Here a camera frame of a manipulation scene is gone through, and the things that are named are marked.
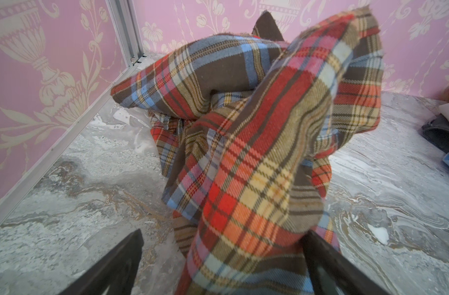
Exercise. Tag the dark grey denim cloth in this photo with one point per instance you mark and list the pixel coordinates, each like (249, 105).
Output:
(436, 132)

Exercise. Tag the plaid flannel cloth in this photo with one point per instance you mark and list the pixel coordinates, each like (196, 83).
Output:
(245, 125)

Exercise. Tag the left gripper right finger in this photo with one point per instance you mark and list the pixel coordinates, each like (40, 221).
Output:
(331, 273)

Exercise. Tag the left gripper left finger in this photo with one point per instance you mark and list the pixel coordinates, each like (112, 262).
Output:
(115, 273)

